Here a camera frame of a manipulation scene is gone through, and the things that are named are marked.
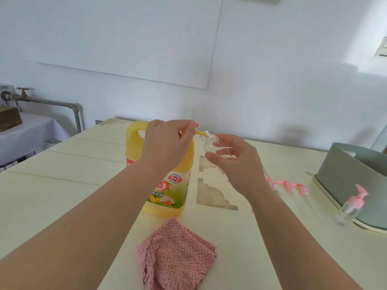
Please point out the person's right hand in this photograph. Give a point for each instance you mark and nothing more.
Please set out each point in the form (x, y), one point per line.
(245, 172)

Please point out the person's left hand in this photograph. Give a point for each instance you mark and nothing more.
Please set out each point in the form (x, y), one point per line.
(166, 147)

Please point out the yellow detergent jug with pump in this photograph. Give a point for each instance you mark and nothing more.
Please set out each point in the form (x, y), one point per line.
(134, 141)

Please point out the small clear plastic bottle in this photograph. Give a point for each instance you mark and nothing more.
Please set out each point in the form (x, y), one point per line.
(346, 212)
(208, 143)

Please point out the pink textured cloth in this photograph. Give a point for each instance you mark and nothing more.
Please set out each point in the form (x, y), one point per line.
(178, 256)

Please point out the grey-green plastic basket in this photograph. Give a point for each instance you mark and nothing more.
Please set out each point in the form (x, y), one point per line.
(353, 184)

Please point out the person's left forearm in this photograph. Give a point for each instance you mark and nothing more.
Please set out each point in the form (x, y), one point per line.
(78, 235)

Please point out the person's right forearm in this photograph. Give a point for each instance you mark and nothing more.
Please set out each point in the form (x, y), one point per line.
(296, 247)

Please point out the brown wooden box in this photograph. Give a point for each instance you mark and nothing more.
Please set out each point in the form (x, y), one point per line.
(9, 117)

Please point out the grey metal pipe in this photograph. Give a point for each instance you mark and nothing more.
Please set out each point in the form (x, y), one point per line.
(51, 102)

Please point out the white tablecloth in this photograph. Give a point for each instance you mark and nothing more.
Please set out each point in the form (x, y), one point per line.
(27, 138)

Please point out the red pipe valve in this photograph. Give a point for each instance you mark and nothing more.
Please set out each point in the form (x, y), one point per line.
(22, 91)

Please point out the white wall board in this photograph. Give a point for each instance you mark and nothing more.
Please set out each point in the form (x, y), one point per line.
(130, 36)

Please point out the white door frame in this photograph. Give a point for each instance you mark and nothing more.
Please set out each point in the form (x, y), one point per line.
(380, 140)

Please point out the white wall switch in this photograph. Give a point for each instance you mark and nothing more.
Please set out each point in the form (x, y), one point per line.
(381, 48)

